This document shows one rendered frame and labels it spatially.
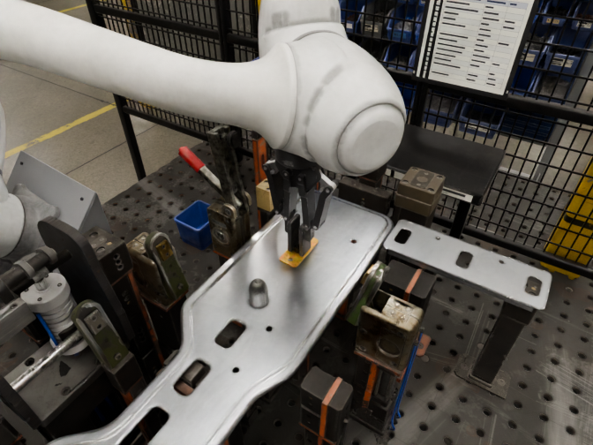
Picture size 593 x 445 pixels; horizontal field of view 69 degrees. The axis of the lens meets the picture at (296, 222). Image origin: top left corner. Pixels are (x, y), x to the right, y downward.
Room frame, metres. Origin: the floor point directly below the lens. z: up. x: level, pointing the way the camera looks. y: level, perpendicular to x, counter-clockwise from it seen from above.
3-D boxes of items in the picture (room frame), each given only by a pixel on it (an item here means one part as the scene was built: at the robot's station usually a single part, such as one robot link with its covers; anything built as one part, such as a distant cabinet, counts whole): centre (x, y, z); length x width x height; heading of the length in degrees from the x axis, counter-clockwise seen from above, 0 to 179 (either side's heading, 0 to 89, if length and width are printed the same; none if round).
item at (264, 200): (0.70, 0.06, 0.88); 0.04 x 0.04 x 0.36; 58
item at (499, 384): (0.49, -0.41, 0.84); 0.11 x 0.06 x 0.29; 58
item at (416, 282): (0.53, -0.20, 0.84); 0.11 x 0.10 x 0.28; 58
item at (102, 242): (0.48, 0.31, 0.91); 0.07 x 0.05 x 0.42; 58
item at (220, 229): (0.66, 0.14, 0.88); 0.07 x 0.06 x 0.35; 58
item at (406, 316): (0.41, -0.15, 0.87); 0.12 x 0.09 x 0.35; 58
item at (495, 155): (1.04, -0.07, 1.02); 0.90 x 0.22 x 0.03; 58
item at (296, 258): (0.57, -0.01, 1.02); 0.08 x 0.04 x 0.01; 148
